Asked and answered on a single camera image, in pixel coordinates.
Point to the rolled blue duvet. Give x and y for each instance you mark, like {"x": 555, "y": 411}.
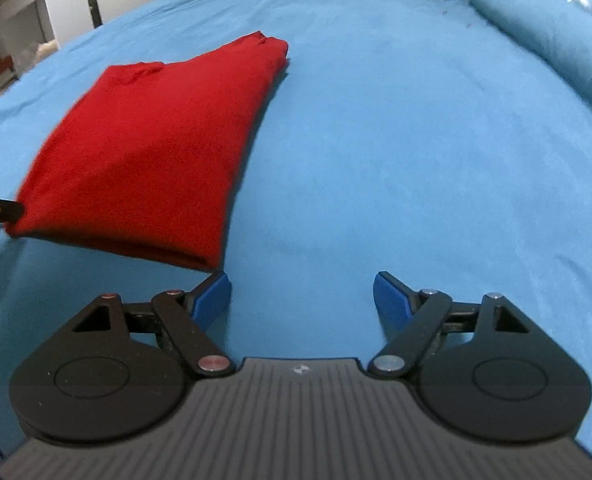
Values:
{"x": 550, "y": 35}

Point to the bed with blue sheet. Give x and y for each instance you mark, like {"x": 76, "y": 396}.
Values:
{"x": 375, "y": 135}

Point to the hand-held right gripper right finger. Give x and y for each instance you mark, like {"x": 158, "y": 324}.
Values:
{"x": 393, "y": 300}

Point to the red knit sweater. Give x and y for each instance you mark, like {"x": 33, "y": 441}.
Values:
{"x": 151, "y": 150}

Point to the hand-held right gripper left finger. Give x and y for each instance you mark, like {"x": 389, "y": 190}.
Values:
{"x": 211, "y": 297}

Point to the white shelf desk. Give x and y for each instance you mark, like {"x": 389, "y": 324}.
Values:
{"x": 11, "y": 5}

